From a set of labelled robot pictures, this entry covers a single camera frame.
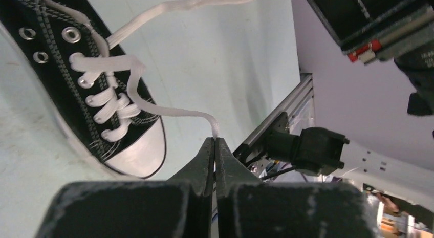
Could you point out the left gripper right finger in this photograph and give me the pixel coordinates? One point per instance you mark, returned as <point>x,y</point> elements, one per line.
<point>249,207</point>

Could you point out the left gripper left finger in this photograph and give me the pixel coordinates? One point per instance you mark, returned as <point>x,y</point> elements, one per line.
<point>178,207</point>

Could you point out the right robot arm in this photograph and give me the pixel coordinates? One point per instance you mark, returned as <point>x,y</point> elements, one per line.
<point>388,148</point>

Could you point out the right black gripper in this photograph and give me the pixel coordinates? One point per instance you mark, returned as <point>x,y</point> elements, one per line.
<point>382,30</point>

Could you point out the black canvas sneaker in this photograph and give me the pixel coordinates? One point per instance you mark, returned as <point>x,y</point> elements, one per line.
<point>97,92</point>

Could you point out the aluminium frame rail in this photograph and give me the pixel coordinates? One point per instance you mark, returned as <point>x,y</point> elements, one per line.
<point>253,148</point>

